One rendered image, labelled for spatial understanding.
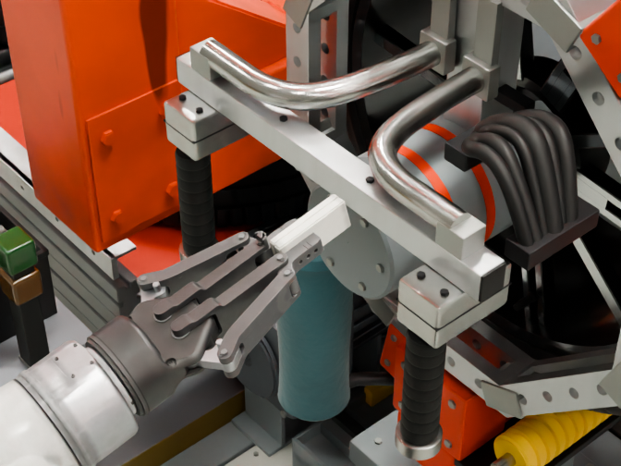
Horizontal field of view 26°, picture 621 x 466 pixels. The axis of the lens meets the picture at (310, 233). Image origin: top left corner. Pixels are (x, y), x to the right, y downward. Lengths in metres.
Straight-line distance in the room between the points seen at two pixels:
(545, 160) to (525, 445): 0.51
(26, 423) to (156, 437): 1.11
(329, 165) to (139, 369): 0.29
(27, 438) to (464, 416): 0.71
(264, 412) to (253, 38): 0.62
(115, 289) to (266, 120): 0.83
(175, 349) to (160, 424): 1.09
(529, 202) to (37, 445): 0.45
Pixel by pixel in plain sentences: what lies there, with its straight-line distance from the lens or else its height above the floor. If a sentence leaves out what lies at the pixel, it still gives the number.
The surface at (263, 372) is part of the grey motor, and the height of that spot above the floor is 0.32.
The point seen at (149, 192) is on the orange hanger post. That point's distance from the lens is 1.81.
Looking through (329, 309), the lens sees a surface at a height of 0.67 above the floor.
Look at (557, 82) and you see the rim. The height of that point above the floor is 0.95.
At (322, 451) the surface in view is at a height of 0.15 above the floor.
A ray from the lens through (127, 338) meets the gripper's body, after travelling 1.03.
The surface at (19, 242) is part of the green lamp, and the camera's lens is 1.65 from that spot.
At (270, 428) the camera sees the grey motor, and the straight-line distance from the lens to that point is 2.14.
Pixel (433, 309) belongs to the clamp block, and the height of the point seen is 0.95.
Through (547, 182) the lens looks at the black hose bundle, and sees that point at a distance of 1.15.
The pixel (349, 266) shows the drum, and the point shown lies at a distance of 1.34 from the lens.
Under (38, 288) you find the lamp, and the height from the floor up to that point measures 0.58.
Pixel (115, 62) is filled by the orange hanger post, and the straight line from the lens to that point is 1.68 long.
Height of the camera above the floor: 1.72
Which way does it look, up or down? 41 degrees down
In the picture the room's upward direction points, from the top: straight up
